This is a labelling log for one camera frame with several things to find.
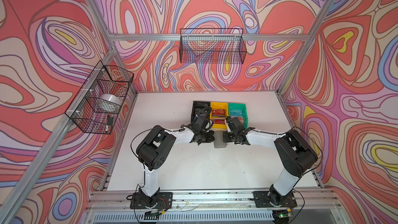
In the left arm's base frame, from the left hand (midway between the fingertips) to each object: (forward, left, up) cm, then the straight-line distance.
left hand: (216, 138), depth 93 cm
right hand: (+1, -6, -3) cm, 6 cm away
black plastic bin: (+25, +12, 0) cm, 28 cm away
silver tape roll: (+6, +53, +30) cm, 61 cm away
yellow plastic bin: (+13, -3, 0) cm, 13 cm away
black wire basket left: (+2, +59, +28) cm, 66 cm away
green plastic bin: (+20, -17, +2) cm, 27 cm away
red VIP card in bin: (+19, -3, +1) cm, 19 cm away
